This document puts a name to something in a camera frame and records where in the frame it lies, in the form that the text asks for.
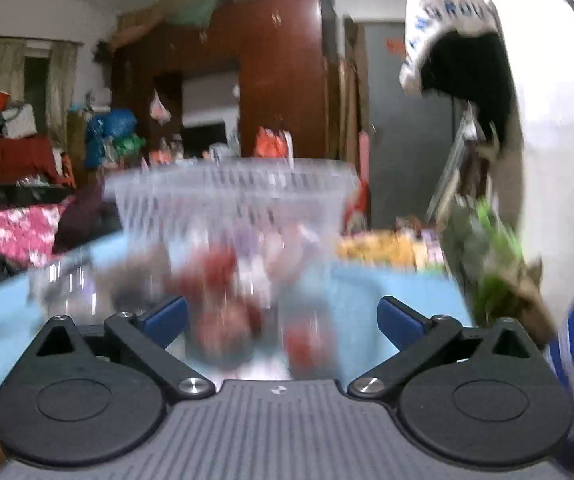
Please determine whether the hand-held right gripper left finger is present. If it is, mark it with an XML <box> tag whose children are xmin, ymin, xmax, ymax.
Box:
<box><xmin>32</xmin><ymin>296</ymin><xmax>216</xmax><ymax>404</ymax></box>

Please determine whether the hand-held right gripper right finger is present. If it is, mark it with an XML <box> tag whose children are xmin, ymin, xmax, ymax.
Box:
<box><xmin>348</xmin><ymin>296</ymin><xmax>536</xmax><ymax>404</ymax></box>

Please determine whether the clear plastic basket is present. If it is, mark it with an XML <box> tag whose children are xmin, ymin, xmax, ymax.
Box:
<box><xmin>104</xmin><ymin>159</ymin><xmax>363</xmax><ymax>382</ymax></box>

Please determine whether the yellow printed blanket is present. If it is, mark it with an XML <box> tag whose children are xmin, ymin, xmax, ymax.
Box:
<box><xmin>336</xmin><ymin>229</ymin><xmax>446</xmax><ymax>269</ymax></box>

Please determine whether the green mesh bag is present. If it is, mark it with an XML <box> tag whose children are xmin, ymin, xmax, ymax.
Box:
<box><xmin>441</xmin><ymin>199</ymin><xmax>528</xmax><ymax>322</ymax></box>

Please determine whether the dark maroon garment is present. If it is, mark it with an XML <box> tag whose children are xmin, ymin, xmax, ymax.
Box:
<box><xmin>52</xmin><ymin>184</ymin><xmax>121</xmax><ymax>254</ymax></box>

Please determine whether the brown paper bag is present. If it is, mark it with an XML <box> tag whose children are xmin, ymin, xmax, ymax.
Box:
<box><xmin>492</xmin><ymin>259</ymin><xmax>558</xmax><ymax>347</ymax></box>

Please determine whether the pink floral blanket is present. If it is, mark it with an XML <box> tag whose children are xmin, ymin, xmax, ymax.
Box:
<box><xmin>0</xmin><ymin>204</ymin><xmax>72</xmax><ymax>269</ymax></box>

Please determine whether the black monitor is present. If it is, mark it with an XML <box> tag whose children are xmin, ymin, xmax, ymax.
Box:
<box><xmin>181</xmin><ymin>121</ymin><xmax>229</xmax><ymax>159</ymax></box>

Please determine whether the grey door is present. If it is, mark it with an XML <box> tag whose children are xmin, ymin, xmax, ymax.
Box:
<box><xmin>351</xmin><ymin>21</ymin><xmax>456</xmax><ymax>233</ymax></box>

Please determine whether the blue plastic bags pile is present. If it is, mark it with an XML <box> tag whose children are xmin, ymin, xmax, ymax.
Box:
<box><xmin>84</xmin><ymin>109</ymin><xmax>139</xmax><ymax>171</ymax></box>

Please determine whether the orange and white plastic bag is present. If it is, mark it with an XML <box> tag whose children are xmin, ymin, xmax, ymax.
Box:
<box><xmin>254</xmin><ymin>126</ymin><xmax>292</xmax><ymax>159</ymax></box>

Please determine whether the small pink plastic bag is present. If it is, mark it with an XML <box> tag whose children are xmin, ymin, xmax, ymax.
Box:
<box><xmin>149</xmin><ymin>91</ymin><xmax>173</xmax><ymax>124</ymax></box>

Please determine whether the red cloth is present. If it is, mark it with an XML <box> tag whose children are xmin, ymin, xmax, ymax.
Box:
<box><xmin>0</xmin><ymin>136</ymin><xmax>61</xmax><ymax>184</ymax></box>

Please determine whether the beige curtain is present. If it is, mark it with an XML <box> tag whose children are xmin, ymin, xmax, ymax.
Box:
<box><xmin>48</xmin><ymin>41</ymin><xmax>79</xmax><ymax>147</ymax></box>

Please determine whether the black hanging garment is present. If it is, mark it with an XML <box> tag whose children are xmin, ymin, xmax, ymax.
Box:
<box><xmin>418</xmin><ymin>30</ymin><xmax>526</xmax><ymax>162</ymax></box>

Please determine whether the brown wooden wardrobe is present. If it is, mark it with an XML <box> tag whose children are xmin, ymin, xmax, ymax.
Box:
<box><xmin>111</xmin><ymin>0</ymin><xmax>342</xmax><ymax>162</ymax></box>

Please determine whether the green cloth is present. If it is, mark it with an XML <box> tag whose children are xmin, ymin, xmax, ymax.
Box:
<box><xmin>166</xmin><ymin>0</ymin><xmax>219</xmax><ymax>27</ymax></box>

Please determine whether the white printed tote bag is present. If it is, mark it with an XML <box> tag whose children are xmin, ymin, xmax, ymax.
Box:
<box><xmin>398</xmin><ymin>0</ymin><xmax>502</xmax><ymax>97</ymax></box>

